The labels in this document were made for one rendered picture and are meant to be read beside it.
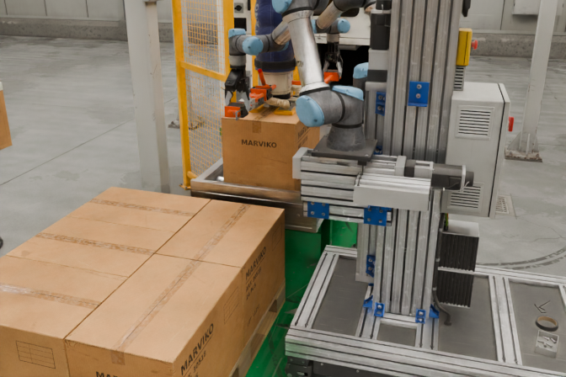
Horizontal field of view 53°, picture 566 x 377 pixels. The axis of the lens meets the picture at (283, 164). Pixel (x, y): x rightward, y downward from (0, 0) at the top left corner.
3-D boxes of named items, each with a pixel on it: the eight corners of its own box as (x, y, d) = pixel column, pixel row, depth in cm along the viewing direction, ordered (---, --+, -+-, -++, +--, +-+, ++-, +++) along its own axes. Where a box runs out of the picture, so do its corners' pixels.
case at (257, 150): (260, 154, 357) (258, 92, 343) (321, 160, 346) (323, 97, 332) (223, 188, 303) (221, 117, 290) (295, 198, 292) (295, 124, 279)
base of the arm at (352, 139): (367, 140, 223) (369, 117, 220) (362, 152, 209) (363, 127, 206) (330, 138, 227) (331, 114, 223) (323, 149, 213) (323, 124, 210)
